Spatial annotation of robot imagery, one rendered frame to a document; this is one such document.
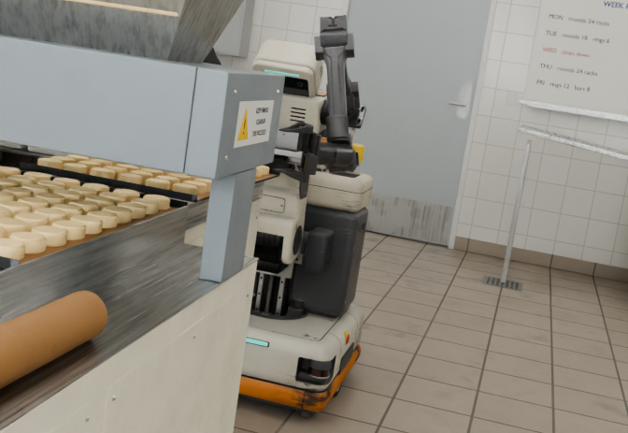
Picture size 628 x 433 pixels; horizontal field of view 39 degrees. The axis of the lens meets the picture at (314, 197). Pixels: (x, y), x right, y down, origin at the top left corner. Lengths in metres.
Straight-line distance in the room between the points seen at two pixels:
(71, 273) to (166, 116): 0.27
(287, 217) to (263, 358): 0.49
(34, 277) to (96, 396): 0.20
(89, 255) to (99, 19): 0.37
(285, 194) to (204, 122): 1.73
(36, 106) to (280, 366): 1.84
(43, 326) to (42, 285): 0.23
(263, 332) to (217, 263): 1.66
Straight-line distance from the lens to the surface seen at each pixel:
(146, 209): 1.59
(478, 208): 6.65
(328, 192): 3.27
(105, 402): 1.12
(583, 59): 6.58
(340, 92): 2.42
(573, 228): 6.65
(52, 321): 1.03
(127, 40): 1.46
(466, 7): 6.66
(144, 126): 1.36
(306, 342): 3.07
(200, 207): 1.93
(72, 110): 1.41
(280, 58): 2.97
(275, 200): 3.05
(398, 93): 6.69
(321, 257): 3.15
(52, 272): 1.25
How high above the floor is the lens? 1.22
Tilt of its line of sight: 9 degrees down
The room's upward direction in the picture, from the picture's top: 9 degrees clockwise
